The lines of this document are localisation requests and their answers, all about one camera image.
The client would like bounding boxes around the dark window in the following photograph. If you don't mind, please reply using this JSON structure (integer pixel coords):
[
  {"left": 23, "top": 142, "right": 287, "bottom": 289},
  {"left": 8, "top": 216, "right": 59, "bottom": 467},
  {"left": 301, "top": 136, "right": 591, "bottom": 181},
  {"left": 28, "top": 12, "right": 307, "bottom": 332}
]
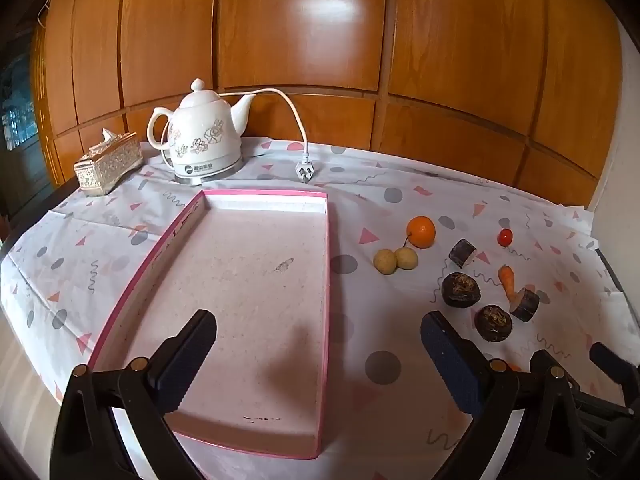
[{"left": 0, "top": 55, "right": 47, "bottom": 201}]

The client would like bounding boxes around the large orange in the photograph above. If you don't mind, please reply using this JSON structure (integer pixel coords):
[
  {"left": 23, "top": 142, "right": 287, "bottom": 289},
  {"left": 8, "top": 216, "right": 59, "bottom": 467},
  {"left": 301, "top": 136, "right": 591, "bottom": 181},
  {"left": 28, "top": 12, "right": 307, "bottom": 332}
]
[{"left": 406, "top": 215, "right": 437, "bottom": 249}]

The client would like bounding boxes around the yellow longan fruit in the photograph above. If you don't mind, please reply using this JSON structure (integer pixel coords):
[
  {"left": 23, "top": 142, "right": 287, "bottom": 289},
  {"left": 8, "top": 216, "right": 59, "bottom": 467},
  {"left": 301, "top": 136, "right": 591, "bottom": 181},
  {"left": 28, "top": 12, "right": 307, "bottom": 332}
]
[
  {"left": 373, "top": 249, "right": 398, "bottom": 276},
  {"left": 395, "top": 232, "right": 419, "bottom": 271}
]

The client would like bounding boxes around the white power cord with plug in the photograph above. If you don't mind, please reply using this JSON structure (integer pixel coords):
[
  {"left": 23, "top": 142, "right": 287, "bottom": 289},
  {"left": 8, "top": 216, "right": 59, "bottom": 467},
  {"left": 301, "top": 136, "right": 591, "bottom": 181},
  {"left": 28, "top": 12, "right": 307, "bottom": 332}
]
[{"left": 218, "top": 88, "right": 317, "bottom": 183}]

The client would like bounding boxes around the pink shallow box tray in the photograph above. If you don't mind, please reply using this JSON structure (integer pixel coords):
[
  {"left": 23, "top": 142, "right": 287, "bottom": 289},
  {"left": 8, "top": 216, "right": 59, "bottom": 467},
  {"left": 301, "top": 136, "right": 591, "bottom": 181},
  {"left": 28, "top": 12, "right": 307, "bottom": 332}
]
[{"left": 87, "top": 189, "right": 331, "bottom": 461}]

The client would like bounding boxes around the white patterned tablecloth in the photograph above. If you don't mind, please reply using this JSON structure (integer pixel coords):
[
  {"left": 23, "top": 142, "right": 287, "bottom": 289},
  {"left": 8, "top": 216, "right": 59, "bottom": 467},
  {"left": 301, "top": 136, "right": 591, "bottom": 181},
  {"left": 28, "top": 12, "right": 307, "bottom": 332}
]
[{"left": 0, "top": 135, "right": 640, "bottom": 480}]

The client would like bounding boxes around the small carrot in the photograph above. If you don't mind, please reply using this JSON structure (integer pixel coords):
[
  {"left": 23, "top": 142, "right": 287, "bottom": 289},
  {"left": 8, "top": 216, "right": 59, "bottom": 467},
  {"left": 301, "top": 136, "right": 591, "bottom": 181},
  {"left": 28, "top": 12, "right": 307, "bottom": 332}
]
[{"left": 497, "top": 265, "right": 522, "bottom": 311}]

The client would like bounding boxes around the purple sugarcane piece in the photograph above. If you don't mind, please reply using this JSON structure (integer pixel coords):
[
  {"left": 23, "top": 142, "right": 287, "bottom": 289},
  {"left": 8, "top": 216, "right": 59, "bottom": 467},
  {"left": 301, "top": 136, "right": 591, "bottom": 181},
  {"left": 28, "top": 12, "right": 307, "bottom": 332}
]
[
  {"left": 448, "top": 239, "right": 478, "bottom": 268},
  {"left": 509, "top": 287, "right": 541, "bottom": 323}
]

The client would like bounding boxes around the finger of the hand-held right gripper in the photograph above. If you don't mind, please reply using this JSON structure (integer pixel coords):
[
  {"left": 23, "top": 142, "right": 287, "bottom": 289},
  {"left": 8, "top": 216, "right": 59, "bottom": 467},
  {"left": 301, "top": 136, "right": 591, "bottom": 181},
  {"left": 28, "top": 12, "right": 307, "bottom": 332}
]
[{"left": 589, "top": 342, "right": 637, "bottom": 392}]

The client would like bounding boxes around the wooden wardrobe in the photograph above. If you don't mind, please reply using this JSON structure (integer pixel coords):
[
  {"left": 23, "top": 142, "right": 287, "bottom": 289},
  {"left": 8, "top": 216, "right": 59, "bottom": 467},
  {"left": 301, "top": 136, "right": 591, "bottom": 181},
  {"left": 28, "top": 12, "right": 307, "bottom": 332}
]
[{"left": 30, "top": 0, "right": 623, "bottom": 211}]

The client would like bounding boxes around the dark round fruit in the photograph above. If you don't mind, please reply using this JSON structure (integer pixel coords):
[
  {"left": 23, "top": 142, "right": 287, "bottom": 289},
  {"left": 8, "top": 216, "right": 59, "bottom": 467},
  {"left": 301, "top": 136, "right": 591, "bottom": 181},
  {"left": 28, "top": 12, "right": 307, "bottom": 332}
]
[
  {"left": 474, "top": 304, "right": 514, "bottom": 343},
  {"left": 441, "top": 272, "right": 482, "bottom": 309}
]

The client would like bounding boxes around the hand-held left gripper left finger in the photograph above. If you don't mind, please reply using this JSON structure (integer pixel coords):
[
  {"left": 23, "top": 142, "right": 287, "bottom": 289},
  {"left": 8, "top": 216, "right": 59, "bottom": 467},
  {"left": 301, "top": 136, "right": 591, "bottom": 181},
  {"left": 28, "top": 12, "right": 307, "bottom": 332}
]
[{"left": 50, "top": 309, "right": 218, "bottom": 480}]

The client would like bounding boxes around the silver embossed tissue box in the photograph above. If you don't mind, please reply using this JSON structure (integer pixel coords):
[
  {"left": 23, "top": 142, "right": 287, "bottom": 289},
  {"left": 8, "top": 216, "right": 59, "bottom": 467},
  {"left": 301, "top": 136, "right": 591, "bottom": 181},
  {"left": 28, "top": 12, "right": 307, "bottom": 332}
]
[{"left": 73, "top": 129, "right": 145, "bottom": 197}]

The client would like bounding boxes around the white floral ceramic kettle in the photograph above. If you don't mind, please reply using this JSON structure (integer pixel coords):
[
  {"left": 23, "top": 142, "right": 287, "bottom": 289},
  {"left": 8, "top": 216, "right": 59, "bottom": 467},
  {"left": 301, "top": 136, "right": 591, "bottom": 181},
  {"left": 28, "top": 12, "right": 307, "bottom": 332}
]
[{"left": 146, "top": 78, "right": 257, "bottom": 184}]

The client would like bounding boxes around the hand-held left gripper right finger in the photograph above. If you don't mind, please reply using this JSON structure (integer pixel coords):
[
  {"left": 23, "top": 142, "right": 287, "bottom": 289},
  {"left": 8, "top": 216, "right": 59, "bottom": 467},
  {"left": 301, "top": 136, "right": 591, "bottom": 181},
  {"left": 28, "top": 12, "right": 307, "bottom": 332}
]
[{"left": 421, "top": 311, "right": 596, "bottom": 480}]

